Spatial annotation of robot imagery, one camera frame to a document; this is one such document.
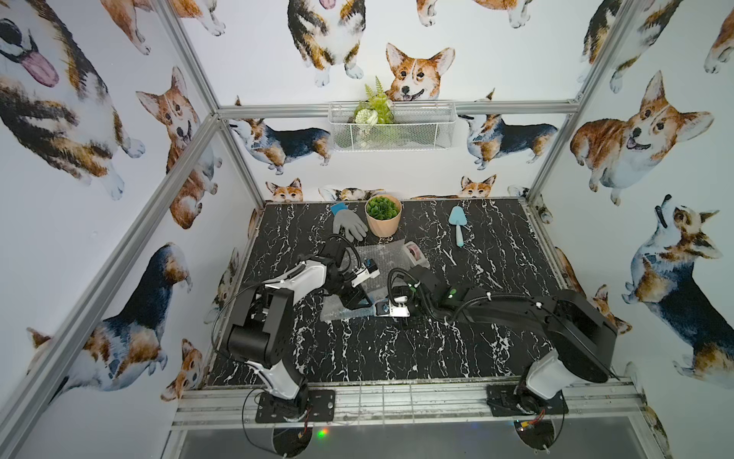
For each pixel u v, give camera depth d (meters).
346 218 1.13
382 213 1.03
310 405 0.73
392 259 1.03
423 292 0.65
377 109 0.82
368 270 0.82
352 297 0.80
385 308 0.69
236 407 0.75
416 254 0.99
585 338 0.45
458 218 1.14
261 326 0.47
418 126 0.92
